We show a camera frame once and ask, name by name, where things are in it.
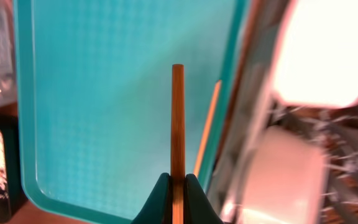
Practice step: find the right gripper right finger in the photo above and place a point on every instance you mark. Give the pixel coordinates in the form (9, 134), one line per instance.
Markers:
(197, 209)

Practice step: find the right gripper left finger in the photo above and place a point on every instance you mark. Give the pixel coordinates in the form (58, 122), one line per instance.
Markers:
(156, 209)

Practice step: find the wooden chopstick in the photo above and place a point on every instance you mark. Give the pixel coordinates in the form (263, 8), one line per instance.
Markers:
(207, 127)
(177, 155)

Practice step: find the white cup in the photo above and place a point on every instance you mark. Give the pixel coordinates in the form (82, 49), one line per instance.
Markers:
(282, 182)

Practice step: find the grey white bowl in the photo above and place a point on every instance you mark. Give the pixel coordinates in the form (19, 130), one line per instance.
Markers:
(316, 57)

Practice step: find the grey dishwasher rack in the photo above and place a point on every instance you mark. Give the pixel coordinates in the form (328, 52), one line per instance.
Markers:
(254, 108)

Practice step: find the teal serving tray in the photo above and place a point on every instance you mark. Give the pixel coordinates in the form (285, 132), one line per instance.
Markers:
(94, 96)

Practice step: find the black plastic tray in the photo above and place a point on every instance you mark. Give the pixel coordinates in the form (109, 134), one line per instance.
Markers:
(17, 198)

